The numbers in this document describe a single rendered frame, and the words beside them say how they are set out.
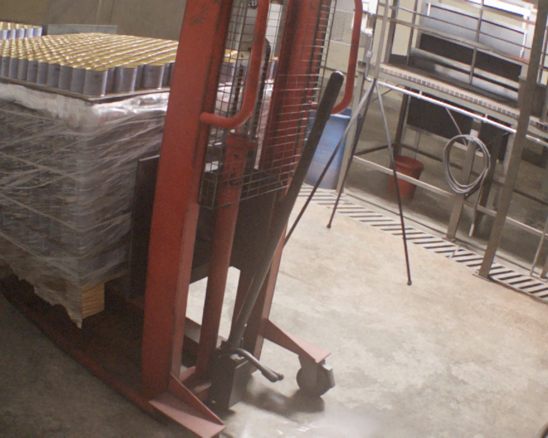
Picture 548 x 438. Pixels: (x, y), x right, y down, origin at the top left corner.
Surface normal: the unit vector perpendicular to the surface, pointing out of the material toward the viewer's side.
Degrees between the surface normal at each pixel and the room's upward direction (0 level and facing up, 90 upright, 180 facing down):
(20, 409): 0
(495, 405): 0
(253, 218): 90
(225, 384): 90
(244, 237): 90
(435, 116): 90
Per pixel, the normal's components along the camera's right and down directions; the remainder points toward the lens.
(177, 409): 0.16, -0.91
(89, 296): 0.80, 0.31
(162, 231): -0.58, 0.22
